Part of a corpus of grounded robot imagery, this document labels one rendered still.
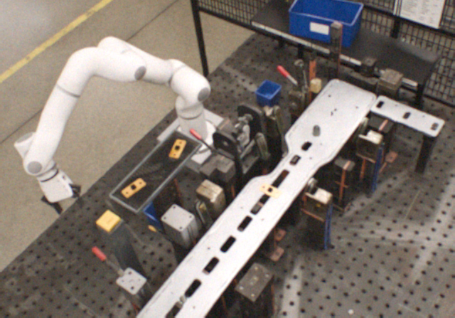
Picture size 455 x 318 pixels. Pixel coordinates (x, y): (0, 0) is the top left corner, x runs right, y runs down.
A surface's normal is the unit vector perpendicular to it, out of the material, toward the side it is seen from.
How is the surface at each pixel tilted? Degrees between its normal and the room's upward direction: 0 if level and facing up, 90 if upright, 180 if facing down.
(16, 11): 0
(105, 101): 0
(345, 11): 90
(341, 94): 0
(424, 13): 90
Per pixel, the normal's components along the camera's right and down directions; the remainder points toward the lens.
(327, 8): -0.44, 0.72
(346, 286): -0.10, -0.63
